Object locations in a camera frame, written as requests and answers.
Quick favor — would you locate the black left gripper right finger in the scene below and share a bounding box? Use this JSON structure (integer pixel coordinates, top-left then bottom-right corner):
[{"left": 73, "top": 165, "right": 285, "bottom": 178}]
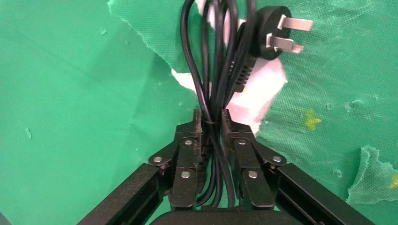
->
[{"left": 221, "top": 108, "right": 375, "bottom": 225}]

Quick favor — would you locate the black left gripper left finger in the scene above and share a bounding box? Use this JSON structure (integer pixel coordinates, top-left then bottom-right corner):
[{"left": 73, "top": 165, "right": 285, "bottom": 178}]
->
[{"left": 77, "top": 108, "right": 203, "bottom": 225}]

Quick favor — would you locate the black power cord bundle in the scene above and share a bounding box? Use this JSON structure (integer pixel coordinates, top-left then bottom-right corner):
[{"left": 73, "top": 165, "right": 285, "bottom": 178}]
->
[{"left": 180, "top": 0, "right": 314, "bottom": 209}]

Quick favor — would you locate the green table cloth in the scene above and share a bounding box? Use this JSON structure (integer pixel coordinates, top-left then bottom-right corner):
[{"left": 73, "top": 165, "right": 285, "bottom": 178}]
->
[{"left": 0, "top": 0, "right": 398, "bottom": 225}]

